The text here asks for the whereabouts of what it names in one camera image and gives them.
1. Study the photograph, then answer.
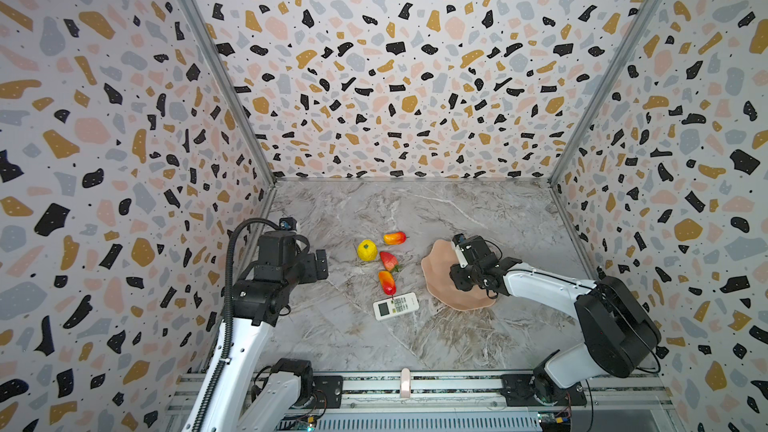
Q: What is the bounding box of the yellow fake lemon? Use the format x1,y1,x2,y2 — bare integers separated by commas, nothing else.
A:
357,239,378,262

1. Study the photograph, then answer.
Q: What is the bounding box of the red fake strawberry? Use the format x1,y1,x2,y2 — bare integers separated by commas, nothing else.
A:
379,251,399,272

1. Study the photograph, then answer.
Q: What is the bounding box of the red yellow fake mango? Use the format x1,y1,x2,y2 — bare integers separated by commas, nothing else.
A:
383,231,407,245

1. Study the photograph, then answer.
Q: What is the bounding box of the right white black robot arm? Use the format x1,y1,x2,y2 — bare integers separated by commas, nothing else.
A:
449,234,661,406

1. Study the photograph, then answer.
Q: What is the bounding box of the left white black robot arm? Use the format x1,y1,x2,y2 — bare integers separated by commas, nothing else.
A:
183,220,328,431

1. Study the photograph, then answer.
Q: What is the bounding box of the pink scalloped fruit bowl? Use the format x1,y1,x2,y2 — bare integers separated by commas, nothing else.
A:
421,239,495,311

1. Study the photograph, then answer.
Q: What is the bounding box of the white remote control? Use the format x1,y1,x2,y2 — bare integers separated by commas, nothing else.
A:
373,292,420,321

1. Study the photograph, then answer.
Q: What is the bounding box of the small white clip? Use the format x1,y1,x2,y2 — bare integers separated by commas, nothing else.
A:
399,368,412,399

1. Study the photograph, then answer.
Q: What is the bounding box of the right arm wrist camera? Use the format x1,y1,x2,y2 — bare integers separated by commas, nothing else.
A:
451,233,468,267

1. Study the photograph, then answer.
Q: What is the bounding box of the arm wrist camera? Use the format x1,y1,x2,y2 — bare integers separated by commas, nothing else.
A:
278,217,298,232
451,233,468,267

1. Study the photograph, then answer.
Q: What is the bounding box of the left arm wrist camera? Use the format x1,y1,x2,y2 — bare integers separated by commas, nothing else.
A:
278,217,298,232

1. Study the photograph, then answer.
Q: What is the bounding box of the black corrugated cable hose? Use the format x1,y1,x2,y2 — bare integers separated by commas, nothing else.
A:
185,217,283,432

